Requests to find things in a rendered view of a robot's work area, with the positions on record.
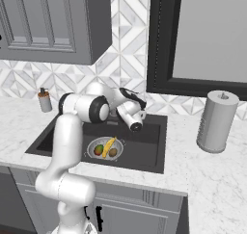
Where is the grey sink faucet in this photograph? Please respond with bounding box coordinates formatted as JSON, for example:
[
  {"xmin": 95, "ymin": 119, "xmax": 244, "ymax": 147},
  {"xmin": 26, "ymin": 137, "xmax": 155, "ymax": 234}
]
[{"xmin": 107, "ymin": 109, "xmax": 121, "ymax": 126}]

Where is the silver colander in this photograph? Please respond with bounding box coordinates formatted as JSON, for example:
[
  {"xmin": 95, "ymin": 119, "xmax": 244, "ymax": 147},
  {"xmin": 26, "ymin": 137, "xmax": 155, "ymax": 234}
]
[{"xmin": 83, "ymin": 136, "xmax": 126, "ymax": 162}]

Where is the yellow banana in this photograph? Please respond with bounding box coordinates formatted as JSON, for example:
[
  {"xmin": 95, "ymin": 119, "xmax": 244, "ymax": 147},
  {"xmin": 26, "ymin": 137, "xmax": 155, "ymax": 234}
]
[{"xmin": 101, "ymin": 136, "xmax": 118, "ymax": 160}]

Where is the black sink basin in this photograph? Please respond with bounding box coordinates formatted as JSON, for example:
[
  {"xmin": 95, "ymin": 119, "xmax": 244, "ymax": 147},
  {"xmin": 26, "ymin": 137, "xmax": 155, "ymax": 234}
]
[{"xmin": 24, "ymin": 112, "xmax": 169, "ymax": 175}]

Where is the brown kiwi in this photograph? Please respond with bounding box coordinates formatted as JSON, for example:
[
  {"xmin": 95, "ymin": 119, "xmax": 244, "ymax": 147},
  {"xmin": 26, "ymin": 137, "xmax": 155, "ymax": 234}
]
[{"xmin": 108, "ymin": 147, "xmax": 119, "ymax": 158}]

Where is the red green mango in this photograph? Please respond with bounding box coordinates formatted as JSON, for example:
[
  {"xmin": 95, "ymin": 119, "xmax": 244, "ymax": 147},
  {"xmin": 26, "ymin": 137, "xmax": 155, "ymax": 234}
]
[{"xmin": 93, "ymin": 143, "xmax": 105, "ymax": 157}]

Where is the grey sink front panel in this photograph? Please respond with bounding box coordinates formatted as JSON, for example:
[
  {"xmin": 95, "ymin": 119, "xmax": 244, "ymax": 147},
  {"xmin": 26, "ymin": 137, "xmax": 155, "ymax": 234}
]
[{"xmin": 9, "ymin": 167, "xmax": 189, "ymax": 214}]

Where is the grey soap dispenser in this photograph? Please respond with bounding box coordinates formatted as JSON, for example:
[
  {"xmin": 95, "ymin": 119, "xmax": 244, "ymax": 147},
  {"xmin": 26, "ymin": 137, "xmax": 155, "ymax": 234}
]
[{"xmin": 37, "ymin": 87, "xmax": 54, "ymax": 114}]

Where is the black framed window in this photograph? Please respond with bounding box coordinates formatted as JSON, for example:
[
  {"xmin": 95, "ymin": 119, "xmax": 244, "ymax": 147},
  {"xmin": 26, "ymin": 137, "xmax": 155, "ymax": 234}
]
[{"xmin": 146, "ymin": 0, "xmax": 247, "ymax": 102}]

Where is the grey paper towel roll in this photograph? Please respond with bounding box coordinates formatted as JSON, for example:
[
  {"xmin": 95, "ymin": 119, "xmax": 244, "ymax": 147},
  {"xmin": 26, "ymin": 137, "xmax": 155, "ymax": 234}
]
[{"xmin": 196, "ymin": 90, "xmax": 240, "ymax": 154}]

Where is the grey base cupboard door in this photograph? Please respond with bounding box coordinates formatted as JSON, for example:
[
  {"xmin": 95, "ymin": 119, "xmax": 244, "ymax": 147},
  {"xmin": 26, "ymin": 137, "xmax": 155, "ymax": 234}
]
[
  {"xmin": 16, "ymin": 183, "xmax": 62, "ymax": 234},
  {"xmin": 92, "ymin": 201, "xmax": 173, "ymax": 234}
]

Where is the dark grey dishwasher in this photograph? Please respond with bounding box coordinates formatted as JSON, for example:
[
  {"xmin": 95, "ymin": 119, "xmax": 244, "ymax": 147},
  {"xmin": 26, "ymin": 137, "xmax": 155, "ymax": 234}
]
[{"xmin": 0, "ymin": 166, "xmax": 37, "ymax": 234}]

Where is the black cupboard door handle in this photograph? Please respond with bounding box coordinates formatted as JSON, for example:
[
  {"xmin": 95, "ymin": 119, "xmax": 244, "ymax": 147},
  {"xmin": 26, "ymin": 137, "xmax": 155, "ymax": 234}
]
[{"xmin": 96, "ymin": 205, "xmax": 104, "ymax": 232}]

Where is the grey wall cupboard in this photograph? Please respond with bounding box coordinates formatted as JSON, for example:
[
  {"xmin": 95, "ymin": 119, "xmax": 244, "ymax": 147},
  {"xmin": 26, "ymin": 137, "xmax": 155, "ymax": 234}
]
[{"xmin": 0, "ymin": 0, "xmax": 113, "ymax": 66}]

